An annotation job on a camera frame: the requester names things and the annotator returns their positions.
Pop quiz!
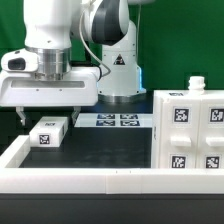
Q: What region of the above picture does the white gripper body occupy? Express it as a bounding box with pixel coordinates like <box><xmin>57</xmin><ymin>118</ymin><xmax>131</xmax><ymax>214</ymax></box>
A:
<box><xmin>0</xmin><ymin>49</ymin><xmax>100</xmax><ymax>107</ymax></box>

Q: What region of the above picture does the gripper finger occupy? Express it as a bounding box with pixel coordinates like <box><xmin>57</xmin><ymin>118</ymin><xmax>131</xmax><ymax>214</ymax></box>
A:
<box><xmin>16</xmin><ymin>106</ymin><xmax>26</xmax><ymax>126</ymax></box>
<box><xmin>71</xmin><ymin>106</ymin><xmax>81</xmax><ymax>124</ymax></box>

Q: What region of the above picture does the white cabinet top block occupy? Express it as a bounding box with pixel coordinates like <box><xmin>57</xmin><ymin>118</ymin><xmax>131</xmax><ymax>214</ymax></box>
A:
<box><xmin>29</xmin><ymin>116</ymin><xmax>68</xmax><ymax>147</ymax></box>

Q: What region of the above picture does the white cabinet door panel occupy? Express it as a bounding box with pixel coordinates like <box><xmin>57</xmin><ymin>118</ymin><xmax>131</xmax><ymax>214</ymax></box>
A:
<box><xmin>197</xmin><ymin>99</ymin><xmax>224</xmax><ymax>169</ymax></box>
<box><xmin>159</xmin><ymin>99</ymin><xmax>200</xmax><ymax>169</ymax></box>

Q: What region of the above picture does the white cabinet body box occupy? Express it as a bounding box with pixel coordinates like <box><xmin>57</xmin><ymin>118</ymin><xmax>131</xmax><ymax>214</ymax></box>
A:
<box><xmin>151</xmin><ymin>76</ymin><xmax>224</xmax><ymax>168</ymax></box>

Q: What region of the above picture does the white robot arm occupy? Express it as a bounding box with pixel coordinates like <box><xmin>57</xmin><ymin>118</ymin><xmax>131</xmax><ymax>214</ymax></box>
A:
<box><xmin>0</xmin><ymin>0</ymin><xmax>136</xmax><ymax>122</ymax></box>

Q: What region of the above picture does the white marker base plate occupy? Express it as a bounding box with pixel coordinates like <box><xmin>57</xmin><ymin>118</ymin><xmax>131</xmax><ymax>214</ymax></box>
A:
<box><xmin>75</xmin><ymin>113</ymin><xmax>152</xmax><ymax>128</ymax></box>

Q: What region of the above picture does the white U-shaped fence frame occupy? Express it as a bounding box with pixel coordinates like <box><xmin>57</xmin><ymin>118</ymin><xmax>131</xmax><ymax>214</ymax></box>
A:
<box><xmin>0</xmin><ymin>135</ymin><xmax>224</xmax><ymax>194</ymax></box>

